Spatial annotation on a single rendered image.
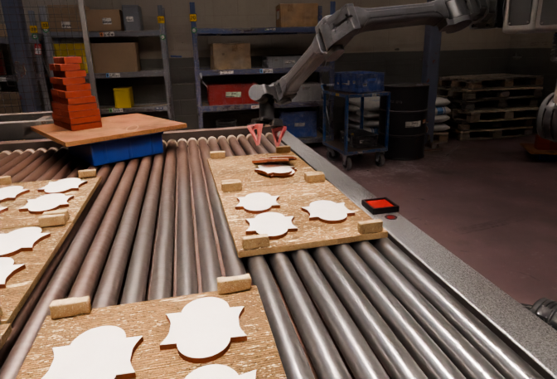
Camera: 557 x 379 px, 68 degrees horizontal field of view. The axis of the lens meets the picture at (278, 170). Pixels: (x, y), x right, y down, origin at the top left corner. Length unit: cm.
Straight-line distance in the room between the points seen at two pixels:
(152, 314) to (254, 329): 17
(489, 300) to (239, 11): 569
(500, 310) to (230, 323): 45
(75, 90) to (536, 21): 166
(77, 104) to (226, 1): 449
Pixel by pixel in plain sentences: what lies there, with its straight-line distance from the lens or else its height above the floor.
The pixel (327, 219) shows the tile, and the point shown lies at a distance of 102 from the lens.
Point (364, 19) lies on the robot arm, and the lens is 120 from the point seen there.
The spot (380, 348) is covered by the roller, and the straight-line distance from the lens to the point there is 70.
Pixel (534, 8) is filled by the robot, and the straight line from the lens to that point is 145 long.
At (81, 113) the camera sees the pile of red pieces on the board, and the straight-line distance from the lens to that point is 192.
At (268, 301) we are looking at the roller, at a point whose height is 92.
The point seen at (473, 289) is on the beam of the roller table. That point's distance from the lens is 87.
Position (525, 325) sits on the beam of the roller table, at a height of 91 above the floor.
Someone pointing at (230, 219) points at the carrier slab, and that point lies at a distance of 106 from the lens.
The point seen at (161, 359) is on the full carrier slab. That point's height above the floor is 94.
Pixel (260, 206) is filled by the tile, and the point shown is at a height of 95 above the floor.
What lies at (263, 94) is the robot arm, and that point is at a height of 119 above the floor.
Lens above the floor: 135
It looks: 16 degrees down
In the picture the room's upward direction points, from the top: 1 degrees counter-clockwise
